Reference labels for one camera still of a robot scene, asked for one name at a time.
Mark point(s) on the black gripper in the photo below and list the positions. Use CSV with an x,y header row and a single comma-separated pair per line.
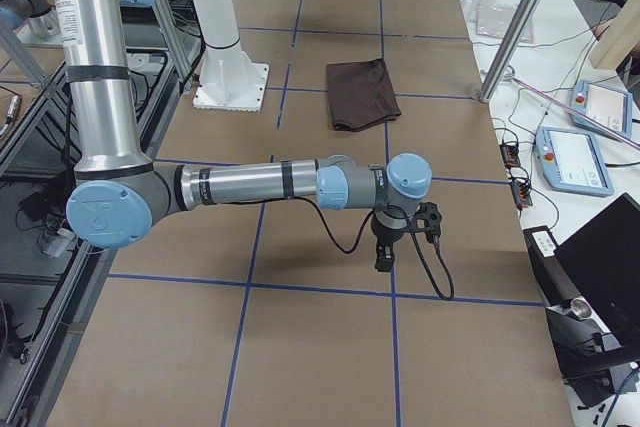
x,y
385,238

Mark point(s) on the brown t-shirt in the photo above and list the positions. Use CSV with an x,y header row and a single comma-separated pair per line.
x,y
360,95

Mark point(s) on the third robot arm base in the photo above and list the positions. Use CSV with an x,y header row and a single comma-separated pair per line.
x,y
38,15

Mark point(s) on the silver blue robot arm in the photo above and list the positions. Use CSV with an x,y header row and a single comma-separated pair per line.
x,y
120,194

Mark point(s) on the near black usb hub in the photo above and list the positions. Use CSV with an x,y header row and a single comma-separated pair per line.
x,y
521,192

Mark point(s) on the black usb hub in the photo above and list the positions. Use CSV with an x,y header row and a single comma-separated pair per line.
x,y
521,192
510,155

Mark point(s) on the far black usb hub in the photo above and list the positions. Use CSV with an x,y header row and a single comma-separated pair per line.
x,y
510,155

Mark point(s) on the near blue teach pendant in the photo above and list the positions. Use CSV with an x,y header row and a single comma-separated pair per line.
x,y
571,162

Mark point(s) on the blue teach pendant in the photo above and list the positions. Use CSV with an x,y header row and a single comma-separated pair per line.
x,y
571,162
612,107

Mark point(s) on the black laptop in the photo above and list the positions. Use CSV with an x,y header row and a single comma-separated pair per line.
x,y
602,261

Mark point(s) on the long reacher grabber stick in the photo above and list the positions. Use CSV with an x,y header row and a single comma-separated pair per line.
x,y
509,76

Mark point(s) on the clear plastic tray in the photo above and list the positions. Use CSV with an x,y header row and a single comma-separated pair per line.
x,y
492,17

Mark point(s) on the far blue teach pendant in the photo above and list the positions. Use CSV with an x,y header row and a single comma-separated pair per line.
x,y
612,107

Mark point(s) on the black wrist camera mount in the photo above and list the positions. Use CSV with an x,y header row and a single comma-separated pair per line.
x,y
427,220

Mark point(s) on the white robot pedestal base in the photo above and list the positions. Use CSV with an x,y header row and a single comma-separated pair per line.
x,y
228,79

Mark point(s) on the aluminium frame post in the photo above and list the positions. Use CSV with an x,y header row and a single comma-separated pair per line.
x,y
507,48

